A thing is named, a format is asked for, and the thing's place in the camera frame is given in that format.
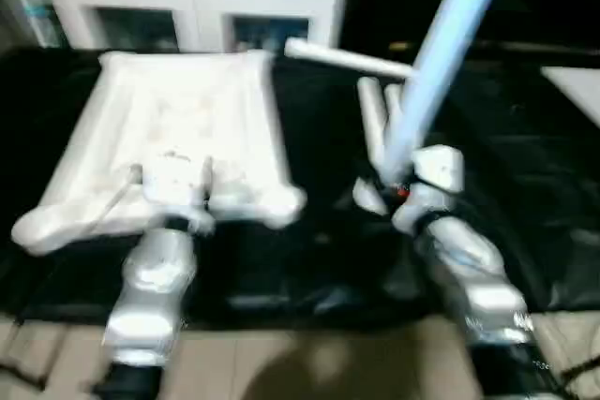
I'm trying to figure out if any white plastic table leg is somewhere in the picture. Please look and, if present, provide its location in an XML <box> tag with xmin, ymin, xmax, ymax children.
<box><xmin>283</xmin><ymin>37</ymin><xmax>415</xmax><ymax>80</ymax></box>
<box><xmin>357</xmin><ymin>77</ymin><xmax>388</xmax><ymax>169</ymax></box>
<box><xmin>352</xmin><ymin>0</ymin><xmax>515</xmax><ymax>216</ymax></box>
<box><xmin>382</xmin><ymin>83</ymin><xmax>406</xmax><ymax>134</ymax></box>

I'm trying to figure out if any white plastic table top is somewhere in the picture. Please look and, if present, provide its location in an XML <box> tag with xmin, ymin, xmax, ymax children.
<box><xmin>11</xmin><ymin>49</ymin><xmax>308</xmax><ymax>258</ymax></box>

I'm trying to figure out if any white flat side panel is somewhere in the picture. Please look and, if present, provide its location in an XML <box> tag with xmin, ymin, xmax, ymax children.
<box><xmin>542</xmin><ymin>65</ymin><xmax>600</xmax><ymax>131</ymax></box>

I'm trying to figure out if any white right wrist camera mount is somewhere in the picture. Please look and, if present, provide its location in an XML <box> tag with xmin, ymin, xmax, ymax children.
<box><xmin>392</xmin><ymin>144</ymin><xmax>467</xmax><ymax>232</ymax></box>

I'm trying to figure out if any white blue mop handle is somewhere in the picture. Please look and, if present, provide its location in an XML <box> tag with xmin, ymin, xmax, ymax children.
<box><xmin>21</xmin><ymin>0</ymin><xmax>59</xmax><ymax>45</ymax></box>

